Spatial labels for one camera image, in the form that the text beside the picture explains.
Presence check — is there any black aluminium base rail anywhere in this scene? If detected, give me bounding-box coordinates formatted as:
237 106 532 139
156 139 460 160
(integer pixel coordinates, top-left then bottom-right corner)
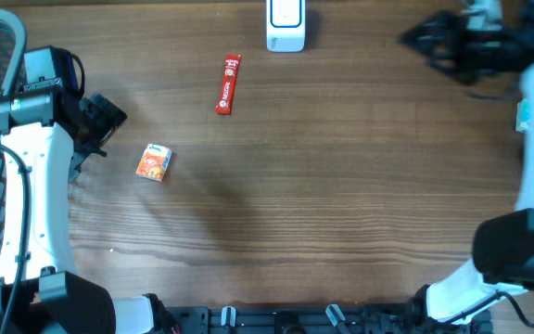
167 303 494 334

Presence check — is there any red coffee stick sachet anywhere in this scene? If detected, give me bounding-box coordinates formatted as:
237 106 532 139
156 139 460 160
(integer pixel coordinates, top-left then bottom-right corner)
215 54 242 115

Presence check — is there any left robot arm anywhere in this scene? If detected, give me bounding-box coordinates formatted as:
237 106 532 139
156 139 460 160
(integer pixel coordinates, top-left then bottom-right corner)
0 46 180 333

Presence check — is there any white barcode scanner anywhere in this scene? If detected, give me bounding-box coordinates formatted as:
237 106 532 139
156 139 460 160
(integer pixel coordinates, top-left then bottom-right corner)
265 0 306 53

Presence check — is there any orange juice carton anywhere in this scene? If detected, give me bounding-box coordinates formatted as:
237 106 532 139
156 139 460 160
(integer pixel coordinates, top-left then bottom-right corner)
135 144 172 182

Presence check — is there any teal white small box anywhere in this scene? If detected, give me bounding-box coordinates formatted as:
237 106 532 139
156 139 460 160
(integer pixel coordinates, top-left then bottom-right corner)
515 98 530 134

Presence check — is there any left black cable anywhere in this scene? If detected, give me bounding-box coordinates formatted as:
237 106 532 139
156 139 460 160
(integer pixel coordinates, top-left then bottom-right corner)
0 53 108 334

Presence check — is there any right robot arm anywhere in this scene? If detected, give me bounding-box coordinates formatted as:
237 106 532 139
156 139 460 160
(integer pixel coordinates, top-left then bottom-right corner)
400 1 534 333

